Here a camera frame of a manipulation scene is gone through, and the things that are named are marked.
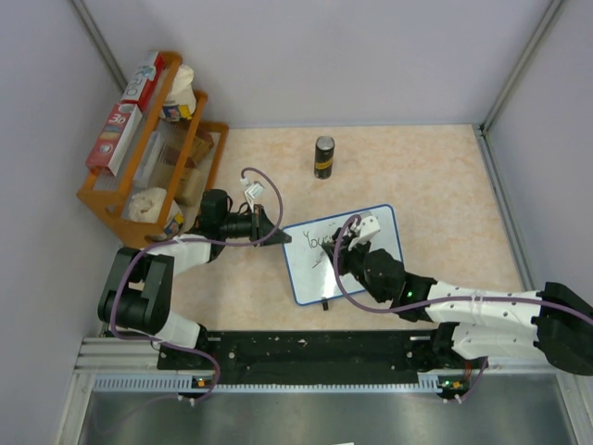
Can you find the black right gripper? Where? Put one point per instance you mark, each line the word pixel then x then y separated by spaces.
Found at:
pixel 345 255

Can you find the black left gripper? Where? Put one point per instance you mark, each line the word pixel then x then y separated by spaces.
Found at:
pixel 260 224

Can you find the black capped whiteboard marker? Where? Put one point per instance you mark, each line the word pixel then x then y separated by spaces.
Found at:
pixel 319 255

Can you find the blue framed whiteboard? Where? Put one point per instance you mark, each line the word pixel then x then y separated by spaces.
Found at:
pixel 316 285

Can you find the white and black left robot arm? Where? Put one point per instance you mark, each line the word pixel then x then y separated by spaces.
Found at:
pixel 137 294

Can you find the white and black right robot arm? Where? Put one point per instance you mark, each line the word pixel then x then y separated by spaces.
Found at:
pixel 553 324

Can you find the black Schweppes can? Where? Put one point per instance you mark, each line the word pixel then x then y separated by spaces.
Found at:
pixel 324 157

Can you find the tan wrapped soap block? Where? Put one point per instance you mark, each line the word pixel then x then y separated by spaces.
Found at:
pixel 189 187

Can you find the brown wrapped soap block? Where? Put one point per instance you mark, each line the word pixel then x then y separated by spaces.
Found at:
pixel 203 142

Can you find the orange wooden shelf rack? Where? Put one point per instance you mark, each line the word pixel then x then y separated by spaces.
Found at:
pixel 108 197

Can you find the white bag lower shelf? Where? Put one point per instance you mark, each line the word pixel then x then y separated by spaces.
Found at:
pixel 145 207

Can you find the clear plastic sheet pack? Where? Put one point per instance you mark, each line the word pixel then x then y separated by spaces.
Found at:
pixel 157 146

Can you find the white bag with cartoon label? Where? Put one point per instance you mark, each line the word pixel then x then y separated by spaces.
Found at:
pixel 180 103

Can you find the red and white foil box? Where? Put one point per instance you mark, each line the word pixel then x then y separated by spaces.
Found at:
pixel 114 139

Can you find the red and white wrap box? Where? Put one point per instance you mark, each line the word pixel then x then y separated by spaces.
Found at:
pixel 143 82

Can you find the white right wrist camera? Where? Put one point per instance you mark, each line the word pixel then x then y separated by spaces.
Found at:
pixel 363 231

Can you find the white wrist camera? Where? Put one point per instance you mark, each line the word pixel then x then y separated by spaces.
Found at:
pixel 363 231
pixel 251 192

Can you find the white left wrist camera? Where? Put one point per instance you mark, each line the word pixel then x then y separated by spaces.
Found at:
pixel 251 192

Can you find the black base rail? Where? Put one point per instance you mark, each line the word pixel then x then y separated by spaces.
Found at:
pixel 331 357

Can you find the grey slotted cable duct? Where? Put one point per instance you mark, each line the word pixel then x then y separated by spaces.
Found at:
pixel 188 384

